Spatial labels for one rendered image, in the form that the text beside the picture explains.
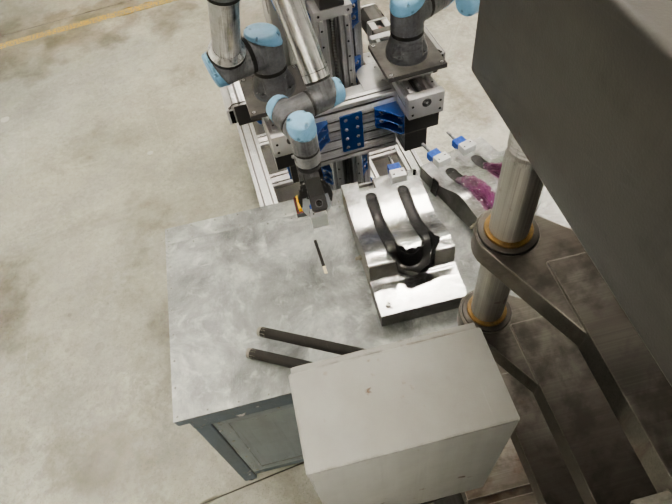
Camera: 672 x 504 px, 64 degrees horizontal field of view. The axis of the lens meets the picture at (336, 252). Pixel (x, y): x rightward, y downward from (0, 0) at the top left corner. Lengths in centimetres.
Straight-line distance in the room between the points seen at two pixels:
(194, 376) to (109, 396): 108
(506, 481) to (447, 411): 72
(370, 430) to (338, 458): 6
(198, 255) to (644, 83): 159
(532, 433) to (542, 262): 51
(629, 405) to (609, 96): 43
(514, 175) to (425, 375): 31
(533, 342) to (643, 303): 60
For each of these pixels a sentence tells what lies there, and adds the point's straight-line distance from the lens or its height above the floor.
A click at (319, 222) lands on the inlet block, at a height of 93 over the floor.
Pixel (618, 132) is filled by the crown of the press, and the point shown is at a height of 193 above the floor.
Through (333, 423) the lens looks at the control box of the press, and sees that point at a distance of 79.
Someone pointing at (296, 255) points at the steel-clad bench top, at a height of 80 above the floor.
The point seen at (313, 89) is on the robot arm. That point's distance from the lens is 154.
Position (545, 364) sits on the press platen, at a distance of 105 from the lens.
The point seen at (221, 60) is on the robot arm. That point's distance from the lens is 177.
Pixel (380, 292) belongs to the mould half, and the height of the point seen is 86.
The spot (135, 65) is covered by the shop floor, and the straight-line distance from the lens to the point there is 435.
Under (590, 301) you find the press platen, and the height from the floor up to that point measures 154.
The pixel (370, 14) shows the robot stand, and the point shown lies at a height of 99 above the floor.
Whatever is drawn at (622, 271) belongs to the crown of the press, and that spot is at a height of 184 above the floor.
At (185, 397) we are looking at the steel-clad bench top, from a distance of 162.
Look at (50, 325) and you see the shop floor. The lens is 302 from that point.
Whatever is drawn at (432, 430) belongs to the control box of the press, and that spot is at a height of 147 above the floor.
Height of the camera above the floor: 222
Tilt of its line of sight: 54 degrees down
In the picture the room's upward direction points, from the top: 9 degrees counter-clockwise
